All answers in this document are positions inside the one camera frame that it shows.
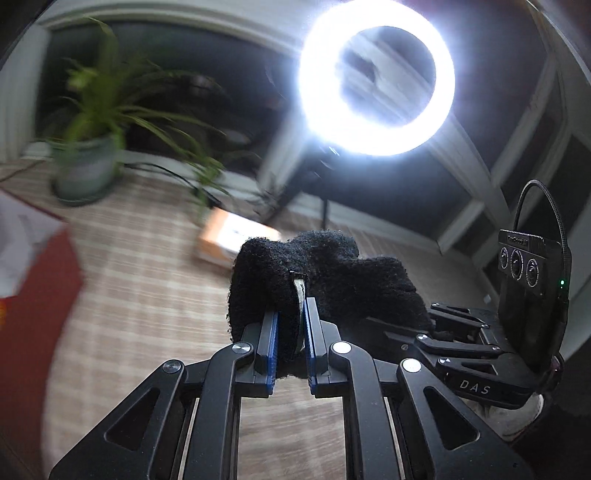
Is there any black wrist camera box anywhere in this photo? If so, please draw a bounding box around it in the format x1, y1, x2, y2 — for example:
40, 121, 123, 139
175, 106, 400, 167
498, 229, 572, 375

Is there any black camera cable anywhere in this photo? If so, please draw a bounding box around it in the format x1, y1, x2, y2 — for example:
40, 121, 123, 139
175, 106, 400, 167
513, 179, 569, 250

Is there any potted green spider plant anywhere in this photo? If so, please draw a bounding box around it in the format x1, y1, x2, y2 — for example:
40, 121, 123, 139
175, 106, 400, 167
42, 19, 226, 206

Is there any white gloved right hand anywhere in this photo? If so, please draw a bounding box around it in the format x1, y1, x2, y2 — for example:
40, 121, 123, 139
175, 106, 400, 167
464, 394, 548, 442

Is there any black tripod stand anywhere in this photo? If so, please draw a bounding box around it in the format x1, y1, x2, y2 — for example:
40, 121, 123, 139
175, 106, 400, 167
257, 146, 342, 230

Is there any white ring light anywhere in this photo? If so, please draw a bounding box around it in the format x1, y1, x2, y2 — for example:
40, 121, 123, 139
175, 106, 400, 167
297, 1, 456, 157

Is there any orange white tissue pack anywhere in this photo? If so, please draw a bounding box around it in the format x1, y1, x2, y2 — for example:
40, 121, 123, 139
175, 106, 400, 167
195, 208, 281, 268

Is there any black fuzzy glove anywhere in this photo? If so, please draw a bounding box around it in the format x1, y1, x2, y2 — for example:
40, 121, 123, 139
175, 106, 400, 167
228, 231, 432, 379

